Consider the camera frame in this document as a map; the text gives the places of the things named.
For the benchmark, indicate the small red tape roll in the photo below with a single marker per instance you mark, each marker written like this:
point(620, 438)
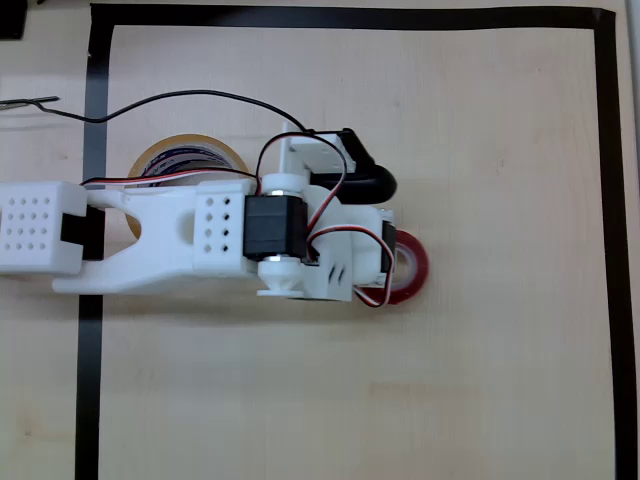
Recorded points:
point(420, 265)

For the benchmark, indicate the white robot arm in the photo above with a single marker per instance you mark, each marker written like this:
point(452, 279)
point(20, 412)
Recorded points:
point(160, 240)

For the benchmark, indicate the big yellowish clear tape roll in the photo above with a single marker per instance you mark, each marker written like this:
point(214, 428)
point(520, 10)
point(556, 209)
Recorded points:
point(165, 145)

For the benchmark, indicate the black webcam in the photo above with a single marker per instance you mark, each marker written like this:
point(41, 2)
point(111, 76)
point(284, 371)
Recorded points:
point(375, 185)

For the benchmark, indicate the black plastic object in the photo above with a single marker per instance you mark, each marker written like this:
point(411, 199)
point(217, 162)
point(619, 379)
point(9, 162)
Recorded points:
point(11, 20)

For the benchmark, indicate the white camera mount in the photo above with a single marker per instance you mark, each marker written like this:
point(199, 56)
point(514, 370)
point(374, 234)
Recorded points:
point(315, 155)

